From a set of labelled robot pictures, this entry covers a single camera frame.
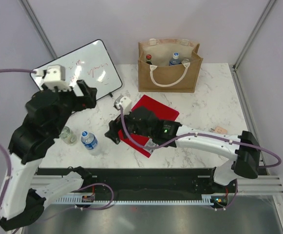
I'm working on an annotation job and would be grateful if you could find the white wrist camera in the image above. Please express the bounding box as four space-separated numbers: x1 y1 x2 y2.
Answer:
34 65 72 92
114 95 132 115

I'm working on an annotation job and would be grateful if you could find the pink cube power adapter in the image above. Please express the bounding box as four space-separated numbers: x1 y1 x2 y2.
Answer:
211 126 227 135

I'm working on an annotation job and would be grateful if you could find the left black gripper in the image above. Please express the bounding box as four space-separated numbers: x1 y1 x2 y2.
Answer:
52 78 98 134

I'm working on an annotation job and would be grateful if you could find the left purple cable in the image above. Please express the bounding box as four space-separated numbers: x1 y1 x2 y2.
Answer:
0 68 115 234

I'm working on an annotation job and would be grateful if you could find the white slotted cable duct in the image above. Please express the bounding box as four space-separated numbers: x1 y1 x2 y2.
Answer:
53 192 238 205

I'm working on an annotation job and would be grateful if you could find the jute canvas tote bag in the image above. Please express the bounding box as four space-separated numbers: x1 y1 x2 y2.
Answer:
138 39 203 93

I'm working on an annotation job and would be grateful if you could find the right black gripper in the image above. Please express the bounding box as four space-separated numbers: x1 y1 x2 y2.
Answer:
105 107 153 145

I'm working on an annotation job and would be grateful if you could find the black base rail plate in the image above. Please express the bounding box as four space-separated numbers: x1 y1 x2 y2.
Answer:
36 167 268 195

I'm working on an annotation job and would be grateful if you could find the blue label plastic bottle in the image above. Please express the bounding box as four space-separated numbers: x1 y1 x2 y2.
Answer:
169 52 181 66
81 131 101 156

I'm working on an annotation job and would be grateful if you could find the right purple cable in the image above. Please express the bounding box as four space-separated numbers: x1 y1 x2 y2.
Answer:
120 107 283 211

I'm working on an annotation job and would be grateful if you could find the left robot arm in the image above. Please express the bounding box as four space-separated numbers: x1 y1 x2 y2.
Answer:
0 80 97 232

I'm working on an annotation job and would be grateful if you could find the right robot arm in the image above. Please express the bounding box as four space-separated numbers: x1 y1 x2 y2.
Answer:
105 106 261 192

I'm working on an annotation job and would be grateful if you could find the green cap glass bottle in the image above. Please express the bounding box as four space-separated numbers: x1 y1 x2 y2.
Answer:
59 126 77 145

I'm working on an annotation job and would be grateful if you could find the red cap cola bottle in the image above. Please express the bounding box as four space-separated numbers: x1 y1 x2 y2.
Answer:
146 54 152 65

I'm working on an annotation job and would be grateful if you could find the aluminium frame rail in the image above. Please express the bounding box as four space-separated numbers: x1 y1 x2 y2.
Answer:
230 63 266 169

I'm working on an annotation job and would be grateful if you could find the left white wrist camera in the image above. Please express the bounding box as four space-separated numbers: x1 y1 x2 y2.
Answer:
34 65 72 92

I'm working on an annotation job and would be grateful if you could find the purple cable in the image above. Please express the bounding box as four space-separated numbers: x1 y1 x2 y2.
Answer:
0 68 115 234
120 107 283 211

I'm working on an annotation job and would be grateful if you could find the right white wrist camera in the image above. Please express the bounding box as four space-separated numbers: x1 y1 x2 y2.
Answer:
114 95 132 115

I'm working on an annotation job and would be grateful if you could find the white dry-erase board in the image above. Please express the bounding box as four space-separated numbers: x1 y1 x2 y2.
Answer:
30 39 123 99

